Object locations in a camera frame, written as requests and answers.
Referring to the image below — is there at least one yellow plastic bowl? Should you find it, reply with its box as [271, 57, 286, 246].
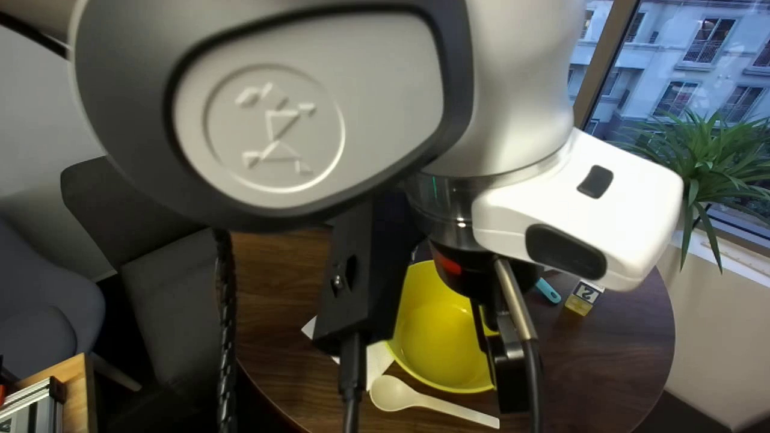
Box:
[387, 260, 494, 394]

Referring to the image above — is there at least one black cable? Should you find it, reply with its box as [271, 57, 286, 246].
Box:
[335, 332, 369, 433]

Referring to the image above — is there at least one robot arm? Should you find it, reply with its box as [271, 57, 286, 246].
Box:
[70, 0, 683, 408]

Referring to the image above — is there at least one grey office chair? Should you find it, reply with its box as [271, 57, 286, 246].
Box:
[0, 222, 106, 377]

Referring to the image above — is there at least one aluminium rail frame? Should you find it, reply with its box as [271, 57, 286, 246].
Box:
[0, 353, 99, 433]

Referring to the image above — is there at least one white plastic spoon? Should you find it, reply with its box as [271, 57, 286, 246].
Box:
[369, 375, 500, 428]

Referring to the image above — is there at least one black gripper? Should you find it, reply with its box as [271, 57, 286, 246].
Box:
[431, 243, 540, 413]

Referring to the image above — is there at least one white paper napkin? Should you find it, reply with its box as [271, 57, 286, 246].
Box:
[301, 314, 395, 391]

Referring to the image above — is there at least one potted green plant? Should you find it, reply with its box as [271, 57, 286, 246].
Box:
[629, 112, 770, 268]

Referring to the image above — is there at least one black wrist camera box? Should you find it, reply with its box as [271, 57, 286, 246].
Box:
[312, 193, 422, 353]

